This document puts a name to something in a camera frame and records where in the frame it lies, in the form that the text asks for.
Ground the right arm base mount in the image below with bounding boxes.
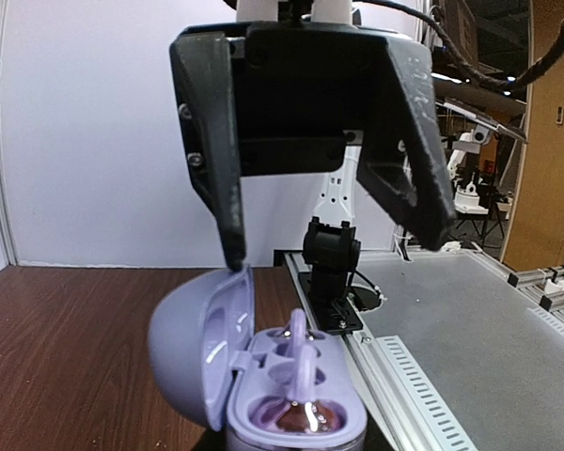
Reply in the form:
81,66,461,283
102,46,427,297
298,270,386,335

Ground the front aluminium rail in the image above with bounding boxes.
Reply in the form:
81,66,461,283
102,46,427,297
282,249,480,450

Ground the right black camera cable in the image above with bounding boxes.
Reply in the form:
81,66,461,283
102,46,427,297
356,0,564,90

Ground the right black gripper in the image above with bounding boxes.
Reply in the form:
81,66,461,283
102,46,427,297
170,23,455,271

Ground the grey oval puck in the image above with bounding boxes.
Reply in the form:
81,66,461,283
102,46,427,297
148,266,367,450

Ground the small white background robot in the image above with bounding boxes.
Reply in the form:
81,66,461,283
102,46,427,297
447,125,491,215

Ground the purple earbud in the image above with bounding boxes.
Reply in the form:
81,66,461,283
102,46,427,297
250,345,344,435

